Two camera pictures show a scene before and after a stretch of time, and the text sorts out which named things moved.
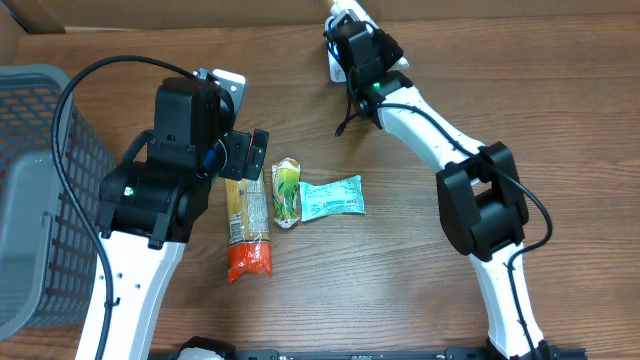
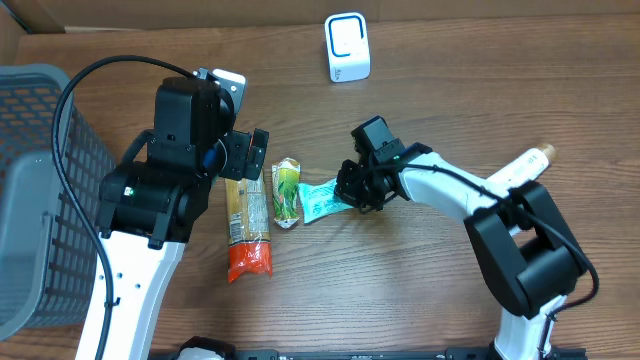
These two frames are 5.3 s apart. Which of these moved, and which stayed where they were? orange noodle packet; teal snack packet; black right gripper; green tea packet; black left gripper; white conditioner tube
Moved: black right gripper; white conditioner tube
Stayed: orange noodle packet; teal snack packet; green tea packet; black left gripper
